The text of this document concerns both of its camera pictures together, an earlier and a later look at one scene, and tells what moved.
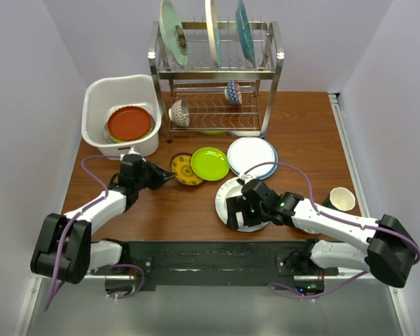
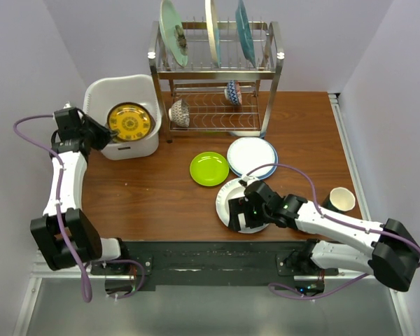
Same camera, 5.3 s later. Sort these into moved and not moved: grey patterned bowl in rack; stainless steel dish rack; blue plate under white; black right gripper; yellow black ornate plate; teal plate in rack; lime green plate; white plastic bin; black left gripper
Moved: black left gripper; lime green plate; yellow black ornate plate
Not moved: blue plate under white; teal plate in rack; grey patterned bowl in rack; stainless steel dish rack; black right gripper; white plastic bin
